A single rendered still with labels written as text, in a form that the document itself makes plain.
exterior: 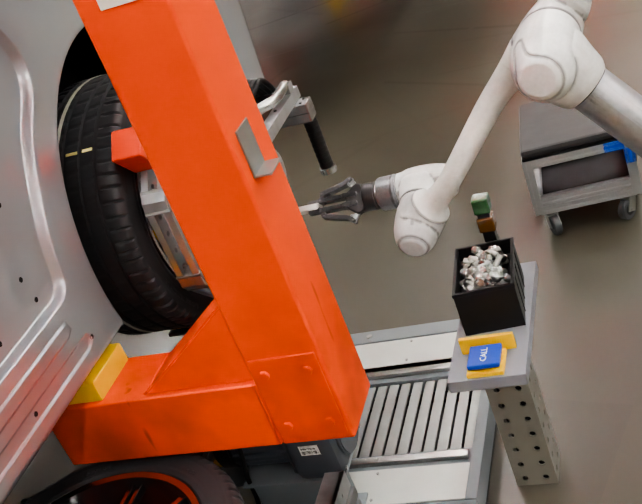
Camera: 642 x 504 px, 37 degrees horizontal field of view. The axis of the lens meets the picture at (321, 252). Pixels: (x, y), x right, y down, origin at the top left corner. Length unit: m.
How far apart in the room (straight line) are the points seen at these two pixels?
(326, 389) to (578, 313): 1.28
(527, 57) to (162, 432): 1.07
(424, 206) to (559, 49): 0.54
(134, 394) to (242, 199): 0.58
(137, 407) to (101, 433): 0.13
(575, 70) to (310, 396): 0.83
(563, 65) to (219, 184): 0.73
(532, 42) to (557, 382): 1.08
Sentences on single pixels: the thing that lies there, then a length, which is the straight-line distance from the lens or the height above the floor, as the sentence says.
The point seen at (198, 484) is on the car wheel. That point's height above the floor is 0.50.
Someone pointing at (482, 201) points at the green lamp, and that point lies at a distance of 2.27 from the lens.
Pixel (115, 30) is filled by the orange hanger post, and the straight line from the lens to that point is 1.59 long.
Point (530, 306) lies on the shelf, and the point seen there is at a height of 0.45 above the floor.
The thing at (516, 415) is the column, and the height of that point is 0.22.
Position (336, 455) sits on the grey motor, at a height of 0.30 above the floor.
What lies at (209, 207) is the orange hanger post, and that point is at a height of 1.07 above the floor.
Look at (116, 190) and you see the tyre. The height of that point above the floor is 1.01.
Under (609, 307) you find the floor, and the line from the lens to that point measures 2.95.
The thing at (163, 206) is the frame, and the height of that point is 0.95.
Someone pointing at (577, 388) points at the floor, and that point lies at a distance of 2.69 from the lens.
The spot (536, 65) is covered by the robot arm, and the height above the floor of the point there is 1.01.
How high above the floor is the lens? 1.70
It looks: 27 degrees down
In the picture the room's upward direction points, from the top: 22 degrees counter-clockwise
